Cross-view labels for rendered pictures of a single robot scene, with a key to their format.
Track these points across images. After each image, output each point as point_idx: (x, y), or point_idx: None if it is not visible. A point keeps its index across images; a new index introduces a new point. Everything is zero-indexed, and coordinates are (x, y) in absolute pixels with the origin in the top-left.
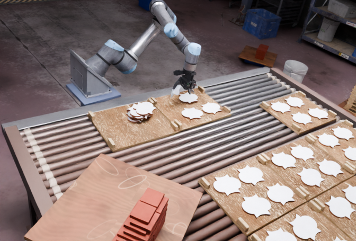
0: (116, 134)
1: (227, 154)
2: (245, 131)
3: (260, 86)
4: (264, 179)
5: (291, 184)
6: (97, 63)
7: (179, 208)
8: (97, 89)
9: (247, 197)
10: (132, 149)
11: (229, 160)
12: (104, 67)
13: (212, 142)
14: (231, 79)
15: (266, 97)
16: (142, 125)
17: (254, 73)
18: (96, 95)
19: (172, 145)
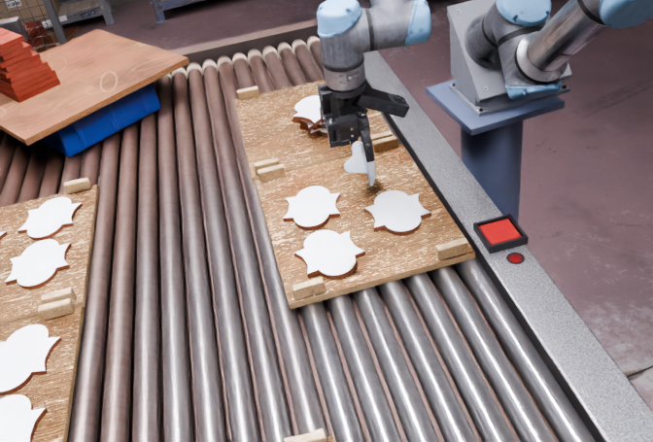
0: (276, 101)
1: (138, 254)
2: (197, 323)
3: None
4: (11, 289)
5: None
6: (477, 20)
7: (23, 116)
8: (463, 83)
9: (1, 242)
10: (234, 124)
11: (118, 252)
12: (476, 38)
13: (191, 233)
14: (603, 416)
15: None
16: (292, 129)
17: None
18: (460, 95)
19: (222, 175)
